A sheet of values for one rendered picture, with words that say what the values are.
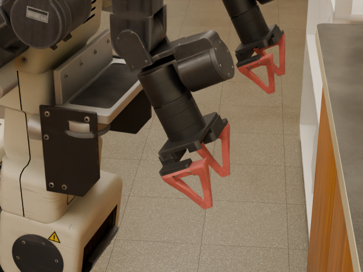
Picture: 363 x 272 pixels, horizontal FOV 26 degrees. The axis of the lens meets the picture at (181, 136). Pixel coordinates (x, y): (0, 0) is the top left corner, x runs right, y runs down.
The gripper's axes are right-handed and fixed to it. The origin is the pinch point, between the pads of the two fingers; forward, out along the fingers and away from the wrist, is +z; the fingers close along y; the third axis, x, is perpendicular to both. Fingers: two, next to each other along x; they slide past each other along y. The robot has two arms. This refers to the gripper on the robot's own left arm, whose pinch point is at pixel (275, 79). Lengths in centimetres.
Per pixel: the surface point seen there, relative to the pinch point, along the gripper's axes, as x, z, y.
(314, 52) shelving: 34, 38, 155
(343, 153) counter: -11.3, 12.1, -15.8
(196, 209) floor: 87, 68, 106
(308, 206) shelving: 46, 80, 108
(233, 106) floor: 96, 63, 204
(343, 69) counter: -6.8, 9.8, 24.4
